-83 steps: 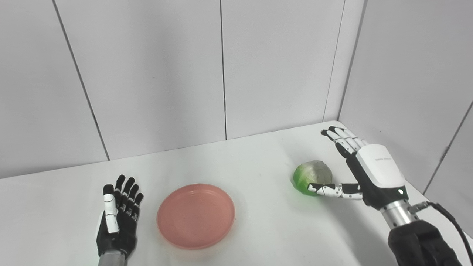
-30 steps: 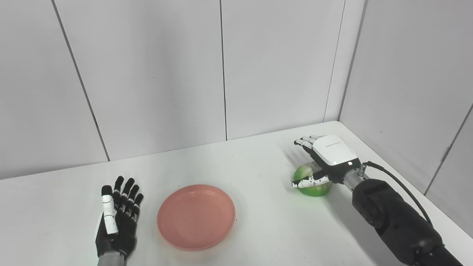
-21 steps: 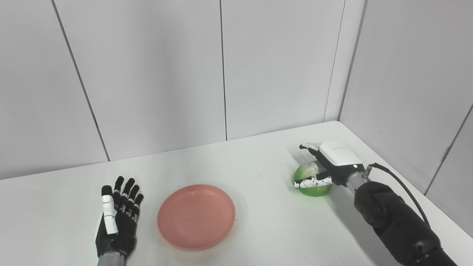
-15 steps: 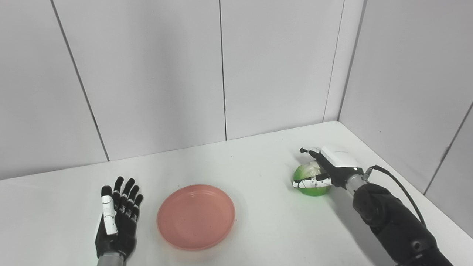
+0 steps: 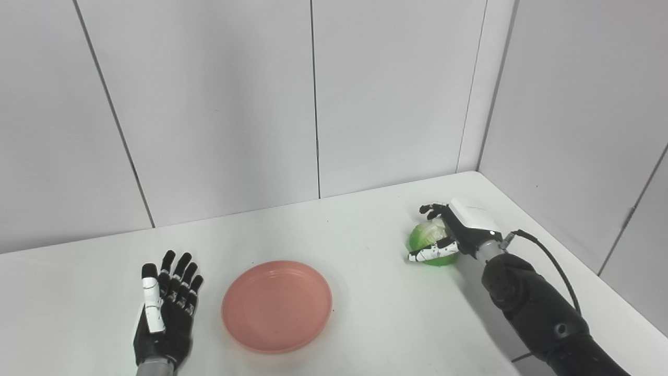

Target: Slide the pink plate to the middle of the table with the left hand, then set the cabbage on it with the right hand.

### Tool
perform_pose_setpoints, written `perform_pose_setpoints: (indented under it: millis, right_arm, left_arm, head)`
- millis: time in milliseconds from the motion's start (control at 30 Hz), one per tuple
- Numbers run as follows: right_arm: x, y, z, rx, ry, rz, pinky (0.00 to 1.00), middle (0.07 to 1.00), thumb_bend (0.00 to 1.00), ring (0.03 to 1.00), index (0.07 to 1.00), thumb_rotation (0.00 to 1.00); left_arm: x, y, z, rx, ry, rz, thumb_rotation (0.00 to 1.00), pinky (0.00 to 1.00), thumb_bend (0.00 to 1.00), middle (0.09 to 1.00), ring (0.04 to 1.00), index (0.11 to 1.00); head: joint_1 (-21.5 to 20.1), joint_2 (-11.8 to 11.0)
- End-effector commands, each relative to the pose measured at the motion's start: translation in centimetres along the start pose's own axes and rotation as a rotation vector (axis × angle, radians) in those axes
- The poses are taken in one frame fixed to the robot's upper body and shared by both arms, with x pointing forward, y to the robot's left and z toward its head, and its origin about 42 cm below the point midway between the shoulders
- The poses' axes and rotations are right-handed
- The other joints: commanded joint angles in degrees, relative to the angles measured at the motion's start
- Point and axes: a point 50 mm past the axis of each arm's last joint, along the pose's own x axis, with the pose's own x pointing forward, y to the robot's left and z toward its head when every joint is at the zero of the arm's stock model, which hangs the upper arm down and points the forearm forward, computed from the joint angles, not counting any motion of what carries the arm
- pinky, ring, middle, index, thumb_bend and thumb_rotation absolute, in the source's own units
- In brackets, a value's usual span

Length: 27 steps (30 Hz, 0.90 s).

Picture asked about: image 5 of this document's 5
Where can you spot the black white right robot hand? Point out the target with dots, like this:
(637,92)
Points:
(469,224)

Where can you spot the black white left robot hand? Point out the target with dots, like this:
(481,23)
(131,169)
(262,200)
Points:
(172,329)

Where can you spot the green white cabbage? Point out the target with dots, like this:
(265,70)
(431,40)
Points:
(425,235)

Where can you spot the pink round plate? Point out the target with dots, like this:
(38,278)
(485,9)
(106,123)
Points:
(276,307)

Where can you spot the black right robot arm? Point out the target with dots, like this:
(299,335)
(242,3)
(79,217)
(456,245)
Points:
(537,308)

